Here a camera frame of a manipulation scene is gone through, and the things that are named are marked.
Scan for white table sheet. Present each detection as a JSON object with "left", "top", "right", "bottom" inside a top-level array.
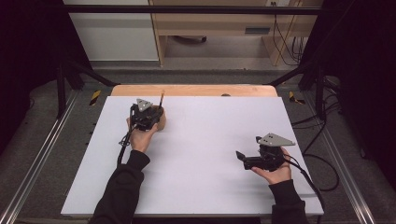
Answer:
[{"left": 60, "top": 95, "right": 325, "bottom": 217}]

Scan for person's left hand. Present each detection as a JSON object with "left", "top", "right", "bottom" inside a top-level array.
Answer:
[{"left": 125, "top": 117, "right": 161, "bottom": 154}]

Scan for metal floor rail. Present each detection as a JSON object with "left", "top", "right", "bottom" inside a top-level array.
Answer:
[
  {"left": 0, "top": 90, "right": 80, "bottom": 224},
  {"left": 303, "top": 92, "right": 377, "bottom": 224}
]

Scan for left hand-held gripper cable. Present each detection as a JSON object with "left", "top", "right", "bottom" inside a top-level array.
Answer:
[{"left": 117, "top": 123, "right": 138, "bottom": 167}]

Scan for white cabinet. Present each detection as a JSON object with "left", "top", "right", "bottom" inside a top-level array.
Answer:
[{"left": 64, "top": 0, "right": 160, "bottom": 62}]

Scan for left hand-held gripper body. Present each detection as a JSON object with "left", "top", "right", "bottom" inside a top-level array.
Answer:
[{"left": 129, "top": 98, "right": 161, "bottom": 132}]

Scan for black horizontal frame bar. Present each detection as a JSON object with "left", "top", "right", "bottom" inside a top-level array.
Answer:
[{"left": 64, "top": 4, "right": 323, "bottom": 16}]

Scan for brown cup with animal figure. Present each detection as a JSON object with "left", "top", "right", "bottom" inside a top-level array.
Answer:
[{"left": 150, "top": 105, "right": 167, "bottom": 132}]

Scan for person's right hand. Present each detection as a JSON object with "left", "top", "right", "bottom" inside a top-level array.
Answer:
[{"left": 251, "top": 147, "right": 293, "bottom": 186}]

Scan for black curtain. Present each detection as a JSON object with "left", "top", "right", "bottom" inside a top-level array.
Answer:
[
  {"left": 0, "top": 0, "right": 94, "bottom": 150},
  {"left": 298, "top": 0, "right": 396, "bottom": 190}
]

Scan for light wooden desk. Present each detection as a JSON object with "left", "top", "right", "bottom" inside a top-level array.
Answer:
[{"left": 148, "top": 0, "right": 325, "bottom": 67}]

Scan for black metal frame stand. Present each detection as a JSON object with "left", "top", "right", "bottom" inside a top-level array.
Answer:
[
  {"left": 267, "top": 57, "right": 326, "bottom": 120},
  {"left": 55, "top": 57, "right": 120, "bottom": 119}
]

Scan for hand-held gripper cable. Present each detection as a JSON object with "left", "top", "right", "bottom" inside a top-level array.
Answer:
[
  {"left": 281, "top": 152, "right": 340, "bottom": 224},
  {"left": 117, "top": 123, "right": 138, "bottom": 167}
]

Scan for bundle of hanging cables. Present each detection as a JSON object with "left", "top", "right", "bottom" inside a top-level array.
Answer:
[{"left": 271, "top": 1, "right": 305, "bottom": 67}]

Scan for black floor cable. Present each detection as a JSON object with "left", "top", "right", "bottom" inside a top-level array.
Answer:
[{"left": 290, "top": 92, "right": 342, "bottom": 155}]

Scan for yellow black tape marker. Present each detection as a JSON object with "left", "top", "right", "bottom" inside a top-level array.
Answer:
[
  {"left": 89, "top": 90, "right": 102, "bottom": 106},
  {"left": 288, "top": 91, "right": 306, "bottom": 105}
]

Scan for right hand-held gripper cable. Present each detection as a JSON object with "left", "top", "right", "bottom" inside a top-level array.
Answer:
[{"left": 281, "top": 152, "right": 340, "bottom": 224}]

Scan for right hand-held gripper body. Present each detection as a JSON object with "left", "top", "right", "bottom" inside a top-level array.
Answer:
[{"left": 243, "top": 133, "right": 296, "bottom": 172}]

